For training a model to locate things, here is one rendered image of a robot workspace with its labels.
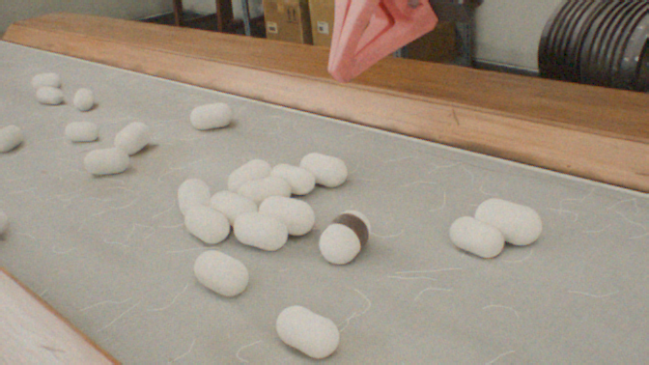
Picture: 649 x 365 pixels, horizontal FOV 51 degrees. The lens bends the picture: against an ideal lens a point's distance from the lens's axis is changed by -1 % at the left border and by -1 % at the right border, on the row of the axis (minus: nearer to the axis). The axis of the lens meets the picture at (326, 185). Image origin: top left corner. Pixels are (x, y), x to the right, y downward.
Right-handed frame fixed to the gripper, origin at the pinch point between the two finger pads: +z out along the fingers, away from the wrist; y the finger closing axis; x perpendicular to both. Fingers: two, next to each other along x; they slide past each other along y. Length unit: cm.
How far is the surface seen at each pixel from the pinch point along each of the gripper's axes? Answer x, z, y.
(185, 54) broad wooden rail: 11.9, -5.2, -36.2
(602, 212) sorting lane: 9.9, 1.1, 14.9
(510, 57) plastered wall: 188, -125, -118
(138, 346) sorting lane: -5.5, 20.0, 3.4
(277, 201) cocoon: 0.4, 9.5, 0.6
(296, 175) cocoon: 3.1, 6.8, -1.9
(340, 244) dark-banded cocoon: 0.1, 10.6, 6.7
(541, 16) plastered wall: 173, -135, -104
